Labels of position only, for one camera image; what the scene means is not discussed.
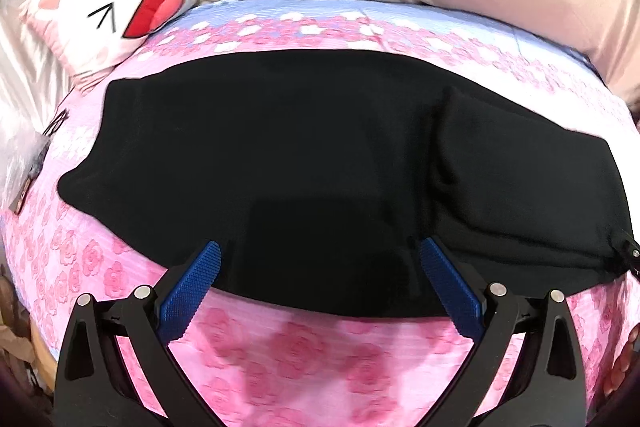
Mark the shiny pale satin curtain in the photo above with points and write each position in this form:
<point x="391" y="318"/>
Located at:
<point x="30" y="72"/>

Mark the black pants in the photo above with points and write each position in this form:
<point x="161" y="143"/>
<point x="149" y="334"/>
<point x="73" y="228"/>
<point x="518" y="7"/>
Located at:
<point x="310" y="167"/>

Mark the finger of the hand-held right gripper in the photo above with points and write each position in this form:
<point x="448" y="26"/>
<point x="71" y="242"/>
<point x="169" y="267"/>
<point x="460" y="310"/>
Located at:
<point x="629" y="253"/>

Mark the pink rose bedsheet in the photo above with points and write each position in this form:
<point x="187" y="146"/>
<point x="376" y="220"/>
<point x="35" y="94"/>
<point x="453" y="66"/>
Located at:
<point x="300" y="357"/>

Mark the person's right hand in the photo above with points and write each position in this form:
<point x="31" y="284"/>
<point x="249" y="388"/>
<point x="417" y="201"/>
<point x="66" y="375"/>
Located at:
<point x="622" y="367"/>

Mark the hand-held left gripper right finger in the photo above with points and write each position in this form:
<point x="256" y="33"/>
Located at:
<point x="450" y="287"/>

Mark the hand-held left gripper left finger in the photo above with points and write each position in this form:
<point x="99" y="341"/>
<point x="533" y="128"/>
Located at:
<point x="192" y="287"/>

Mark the brown crumpled paper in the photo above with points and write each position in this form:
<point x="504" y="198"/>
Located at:
<point x="15" y="342"/>

